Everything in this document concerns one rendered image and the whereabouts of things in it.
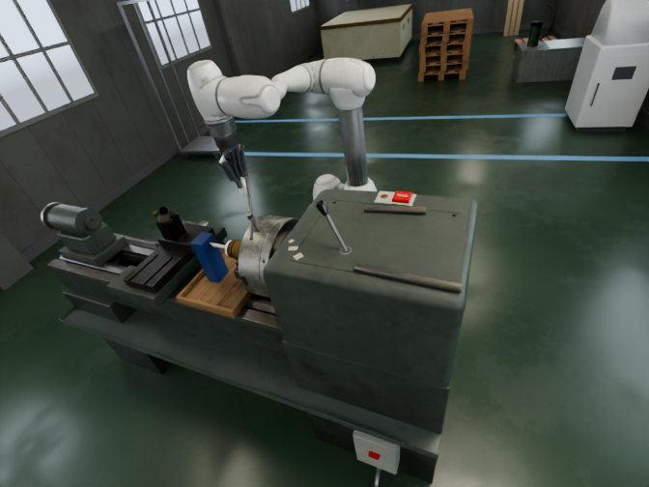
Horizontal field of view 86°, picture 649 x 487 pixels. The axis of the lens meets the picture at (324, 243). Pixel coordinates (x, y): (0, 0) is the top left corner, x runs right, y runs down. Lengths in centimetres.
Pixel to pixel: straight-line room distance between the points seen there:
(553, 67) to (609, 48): 216
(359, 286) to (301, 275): 18
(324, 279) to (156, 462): 164
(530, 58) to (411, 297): 627
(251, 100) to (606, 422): 218
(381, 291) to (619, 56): 440
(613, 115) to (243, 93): 467
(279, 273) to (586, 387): 187
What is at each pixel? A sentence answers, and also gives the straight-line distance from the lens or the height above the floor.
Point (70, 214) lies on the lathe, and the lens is 213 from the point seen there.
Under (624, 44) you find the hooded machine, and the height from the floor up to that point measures 90.
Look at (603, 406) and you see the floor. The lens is 242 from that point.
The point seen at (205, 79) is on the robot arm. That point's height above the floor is 172.
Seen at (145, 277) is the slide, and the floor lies 97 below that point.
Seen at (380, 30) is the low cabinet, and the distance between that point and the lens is 899.
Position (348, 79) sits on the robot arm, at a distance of 145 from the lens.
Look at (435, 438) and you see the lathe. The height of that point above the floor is 54.
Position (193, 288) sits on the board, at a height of 88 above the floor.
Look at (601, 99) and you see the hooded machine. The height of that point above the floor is 38.
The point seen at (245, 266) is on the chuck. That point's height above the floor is 115.
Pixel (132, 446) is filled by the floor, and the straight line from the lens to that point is 247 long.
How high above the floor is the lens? 193
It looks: 39 degrees down
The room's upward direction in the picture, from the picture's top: 10 degrees counter-clockwise
